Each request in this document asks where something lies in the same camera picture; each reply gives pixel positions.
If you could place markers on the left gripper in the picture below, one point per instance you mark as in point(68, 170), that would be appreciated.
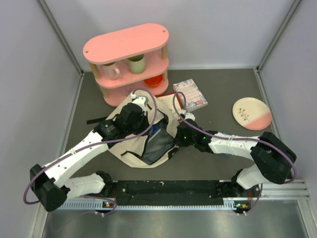
point(143, 117)

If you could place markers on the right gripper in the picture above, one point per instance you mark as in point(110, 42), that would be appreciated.
point(179, 142)

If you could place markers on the blue orange book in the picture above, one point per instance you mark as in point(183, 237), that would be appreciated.
point(156, 129)

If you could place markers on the cream canvas backpack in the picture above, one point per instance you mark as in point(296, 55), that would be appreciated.
point(135, 150)

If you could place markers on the floral white book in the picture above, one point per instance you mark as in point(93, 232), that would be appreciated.
point(194, 98)

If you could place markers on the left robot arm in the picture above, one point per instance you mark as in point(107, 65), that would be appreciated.
point(53, 184)

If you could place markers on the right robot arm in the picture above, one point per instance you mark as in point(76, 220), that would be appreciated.
point(273, 160)

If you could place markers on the clear glass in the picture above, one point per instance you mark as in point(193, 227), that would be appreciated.
point(126, 90)

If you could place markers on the red-bordered white book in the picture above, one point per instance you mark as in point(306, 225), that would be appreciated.
point(171, 103)

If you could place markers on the orange bowl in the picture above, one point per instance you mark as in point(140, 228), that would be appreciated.
point(154, 81)

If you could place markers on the pink mug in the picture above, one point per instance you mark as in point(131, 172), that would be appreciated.
point(111, 70)

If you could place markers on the green mug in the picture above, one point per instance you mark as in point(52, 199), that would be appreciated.
point(136, 64)

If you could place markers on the pink three-tier shelf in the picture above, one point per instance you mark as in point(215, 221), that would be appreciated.
point(149, 39)

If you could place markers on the cream and pink plate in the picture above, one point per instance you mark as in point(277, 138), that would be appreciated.
point(252, 113)

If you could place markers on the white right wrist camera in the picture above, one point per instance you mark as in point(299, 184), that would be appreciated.
point(186, 115)

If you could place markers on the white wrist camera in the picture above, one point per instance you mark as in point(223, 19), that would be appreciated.
point(186, 115)
point(140, 101)

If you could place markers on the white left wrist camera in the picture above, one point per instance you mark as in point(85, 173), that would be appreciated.
point(140, 101)

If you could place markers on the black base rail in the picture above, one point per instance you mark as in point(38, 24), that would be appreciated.
point(175, 192)

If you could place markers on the grey cable duct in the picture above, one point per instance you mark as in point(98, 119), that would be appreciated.
point(101, 205)

